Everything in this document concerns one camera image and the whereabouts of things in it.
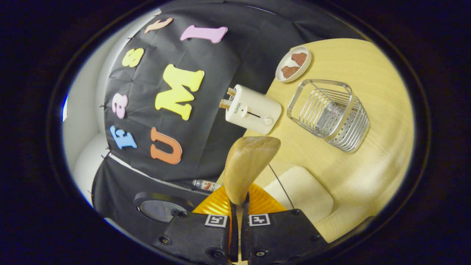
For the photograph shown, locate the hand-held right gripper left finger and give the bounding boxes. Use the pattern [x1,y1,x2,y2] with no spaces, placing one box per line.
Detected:
[153,184,240,265]

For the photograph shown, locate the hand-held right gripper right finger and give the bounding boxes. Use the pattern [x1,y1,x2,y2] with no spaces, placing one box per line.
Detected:
[241,183,330,265]

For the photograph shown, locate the dark grey rice cooker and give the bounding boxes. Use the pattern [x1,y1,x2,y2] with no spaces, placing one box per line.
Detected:
[133,191,195,223]

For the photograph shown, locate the wooden spoon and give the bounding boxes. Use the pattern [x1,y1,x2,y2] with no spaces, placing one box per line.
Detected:
[224,136,281,206]

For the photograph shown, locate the metal wire chopstick holder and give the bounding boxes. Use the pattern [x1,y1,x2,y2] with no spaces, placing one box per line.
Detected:
[286,79,370,153]

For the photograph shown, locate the small clear bottle red label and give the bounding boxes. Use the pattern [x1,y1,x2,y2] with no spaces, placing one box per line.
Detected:
[192,179,223,192]

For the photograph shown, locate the clear glass tray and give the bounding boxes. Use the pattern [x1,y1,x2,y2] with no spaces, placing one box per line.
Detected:
[258,162,368,243]

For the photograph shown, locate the white toaster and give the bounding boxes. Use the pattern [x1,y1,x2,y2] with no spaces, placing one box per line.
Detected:
[225,84,283,135]

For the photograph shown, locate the white round plate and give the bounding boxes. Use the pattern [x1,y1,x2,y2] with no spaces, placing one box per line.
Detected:
[275,46,312,83]

